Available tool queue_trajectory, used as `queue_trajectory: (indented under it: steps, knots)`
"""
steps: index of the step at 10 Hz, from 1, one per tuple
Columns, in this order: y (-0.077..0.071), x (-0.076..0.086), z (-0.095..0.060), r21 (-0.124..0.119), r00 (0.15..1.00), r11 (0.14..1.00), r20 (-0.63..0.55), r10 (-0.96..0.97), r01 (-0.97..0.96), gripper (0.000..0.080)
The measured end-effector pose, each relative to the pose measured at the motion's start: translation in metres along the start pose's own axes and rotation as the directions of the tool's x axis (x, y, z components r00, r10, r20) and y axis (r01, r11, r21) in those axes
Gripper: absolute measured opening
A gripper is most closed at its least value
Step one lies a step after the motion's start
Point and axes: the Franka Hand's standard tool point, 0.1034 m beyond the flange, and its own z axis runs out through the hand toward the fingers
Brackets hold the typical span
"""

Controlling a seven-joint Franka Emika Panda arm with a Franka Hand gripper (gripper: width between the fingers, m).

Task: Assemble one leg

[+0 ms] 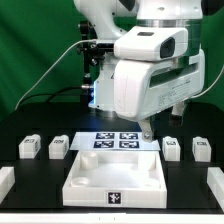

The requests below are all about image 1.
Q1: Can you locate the white obstacle block right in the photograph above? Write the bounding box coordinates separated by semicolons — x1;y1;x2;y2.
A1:
207;167;224;212

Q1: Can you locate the white obstacle block left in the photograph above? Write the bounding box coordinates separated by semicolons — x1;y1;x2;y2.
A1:
0;167;15;204

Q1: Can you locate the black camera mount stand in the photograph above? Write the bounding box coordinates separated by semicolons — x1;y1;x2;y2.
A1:
77;21;114;84

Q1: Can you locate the white front rail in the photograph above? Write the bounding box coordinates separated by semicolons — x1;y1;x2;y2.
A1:
0;213;224;224

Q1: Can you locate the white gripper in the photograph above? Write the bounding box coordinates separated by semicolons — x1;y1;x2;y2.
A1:
114;50;205;142

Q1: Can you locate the white cable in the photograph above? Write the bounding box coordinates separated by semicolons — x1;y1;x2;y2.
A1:
14;39;98;111

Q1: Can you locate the white obstacle block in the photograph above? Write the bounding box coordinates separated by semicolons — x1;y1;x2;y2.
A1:
0;167;15;204
207;167;224;212

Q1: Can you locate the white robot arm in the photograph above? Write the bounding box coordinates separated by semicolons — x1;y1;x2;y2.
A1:
73;0;224;142

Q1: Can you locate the black cable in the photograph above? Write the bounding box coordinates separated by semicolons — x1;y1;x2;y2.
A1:
16;86;84;109

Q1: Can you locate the white square tabletop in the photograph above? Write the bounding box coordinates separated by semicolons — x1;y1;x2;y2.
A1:
62;151;167;209

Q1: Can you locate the white tag sheet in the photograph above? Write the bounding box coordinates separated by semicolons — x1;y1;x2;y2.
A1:
70;132;160;151

